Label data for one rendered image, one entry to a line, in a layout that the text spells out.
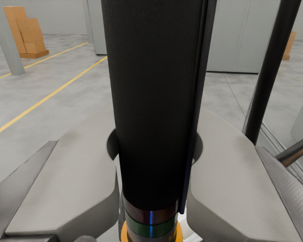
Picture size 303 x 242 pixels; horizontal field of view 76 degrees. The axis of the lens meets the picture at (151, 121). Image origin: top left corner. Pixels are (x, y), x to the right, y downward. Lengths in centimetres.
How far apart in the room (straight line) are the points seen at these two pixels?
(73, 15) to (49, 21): 171
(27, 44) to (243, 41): 697
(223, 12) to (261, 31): 105
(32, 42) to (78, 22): 585
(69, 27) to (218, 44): 1033
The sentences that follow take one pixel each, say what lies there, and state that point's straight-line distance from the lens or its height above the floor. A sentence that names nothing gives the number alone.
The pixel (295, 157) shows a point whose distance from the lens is 31.
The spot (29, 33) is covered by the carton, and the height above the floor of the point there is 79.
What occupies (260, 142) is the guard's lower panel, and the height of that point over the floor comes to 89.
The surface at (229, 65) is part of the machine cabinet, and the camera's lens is 594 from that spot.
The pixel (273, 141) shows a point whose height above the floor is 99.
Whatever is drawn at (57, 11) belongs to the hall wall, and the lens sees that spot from 1439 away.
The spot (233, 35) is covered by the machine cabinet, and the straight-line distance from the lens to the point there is 579.
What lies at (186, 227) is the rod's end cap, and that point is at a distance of 19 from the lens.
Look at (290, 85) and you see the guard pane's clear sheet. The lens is 131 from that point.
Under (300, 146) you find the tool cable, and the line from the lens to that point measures 31.
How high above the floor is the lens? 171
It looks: 31 degrees down
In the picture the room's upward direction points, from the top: straight up
